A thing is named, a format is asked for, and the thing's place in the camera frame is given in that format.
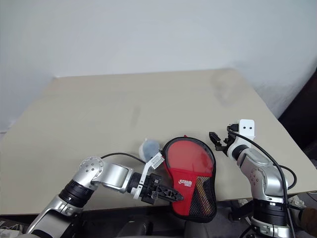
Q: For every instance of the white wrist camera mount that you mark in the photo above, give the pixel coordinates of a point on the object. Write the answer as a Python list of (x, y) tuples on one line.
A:
[(247, 127), (155, 162)]

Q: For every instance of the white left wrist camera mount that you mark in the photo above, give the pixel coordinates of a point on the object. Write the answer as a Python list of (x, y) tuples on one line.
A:
[(155, 162)]

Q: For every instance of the dark furniture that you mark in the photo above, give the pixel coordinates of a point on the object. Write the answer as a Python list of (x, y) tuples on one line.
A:
[(301, 111)]

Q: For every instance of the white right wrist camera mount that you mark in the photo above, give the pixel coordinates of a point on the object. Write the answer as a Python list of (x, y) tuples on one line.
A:
[(247, 127)]

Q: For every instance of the black chair base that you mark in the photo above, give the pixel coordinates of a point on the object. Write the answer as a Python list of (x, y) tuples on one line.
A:
[(239, 209)]

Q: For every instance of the red black mesh paddle case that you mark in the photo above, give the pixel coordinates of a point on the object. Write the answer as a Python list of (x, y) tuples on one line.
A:
[(184, 183)]

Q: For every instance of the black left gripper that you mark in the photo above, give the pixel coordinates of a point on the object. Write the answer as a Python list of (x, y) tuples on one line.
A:
[(151, 184)]

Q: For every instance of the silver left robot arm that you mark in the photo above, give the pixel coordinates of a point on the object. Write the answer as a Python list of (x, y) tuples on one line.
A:
[(114, 174)]

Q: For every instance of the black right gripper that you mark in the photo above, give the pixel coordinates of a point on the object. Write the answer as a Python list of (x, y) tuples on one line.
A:
[(229, 141)]

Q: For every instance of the brown object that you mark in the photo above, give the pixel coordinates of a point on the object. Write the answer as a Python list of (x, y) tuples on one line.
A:
[(308, 219)]

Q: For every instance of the dark rounded shape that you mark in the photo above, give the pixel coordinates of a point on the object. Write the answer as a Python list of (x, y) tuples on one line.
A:
[(136, 229)]

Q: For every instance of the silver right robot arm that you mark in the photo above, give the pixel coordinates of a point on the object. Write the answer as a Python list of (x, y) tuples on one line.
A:
[(262, 178)]

